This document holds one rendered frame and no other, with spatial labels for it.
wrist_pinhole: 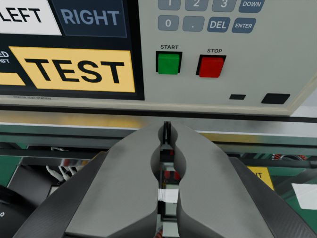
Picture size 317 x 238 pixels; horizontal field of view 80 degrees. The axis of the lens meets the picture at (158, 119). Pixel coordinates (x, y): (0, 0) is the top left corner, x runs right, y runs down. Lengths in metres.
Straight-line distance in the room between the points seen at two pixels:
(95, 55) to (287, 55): 0.16
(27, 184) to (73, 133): 0.42
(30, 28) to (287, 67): 0.22
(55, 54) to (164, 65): 0.10
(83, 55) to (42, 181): 0.48
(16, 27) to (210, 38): 0.15
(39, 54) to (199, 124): 0.17
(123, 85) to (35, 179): 0.48
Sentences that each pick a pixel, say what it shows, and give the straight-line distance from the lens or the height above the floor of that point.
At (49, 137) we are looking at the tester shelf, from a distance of 0.27.
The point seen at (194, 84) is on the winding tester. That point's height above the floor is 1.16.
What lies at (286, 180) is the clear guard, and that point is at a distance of 0.28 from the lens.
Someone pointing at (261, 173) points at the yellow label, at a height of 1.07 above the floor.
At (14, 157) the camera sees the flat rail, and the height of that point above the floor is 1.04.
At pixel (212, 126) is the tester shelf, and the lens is 0.22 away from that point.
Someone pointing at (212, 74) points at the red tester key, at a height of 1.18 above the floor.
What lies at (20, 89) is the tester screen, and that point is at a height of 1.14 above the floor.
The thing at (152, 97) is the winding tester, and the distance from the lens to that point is 0.21.
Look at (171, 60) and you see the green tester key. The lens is 0.17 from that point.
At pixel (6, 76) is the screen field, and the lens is 0.25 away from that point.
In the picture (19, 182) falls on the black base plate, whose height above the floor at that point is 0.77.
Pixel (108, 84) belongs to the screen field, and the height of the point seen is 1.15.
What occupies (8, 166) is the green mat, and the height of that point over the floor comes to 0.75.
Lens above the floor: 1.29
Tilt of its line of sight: 54 degrees down
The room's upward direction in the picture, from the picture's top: 1 degrees clockwise
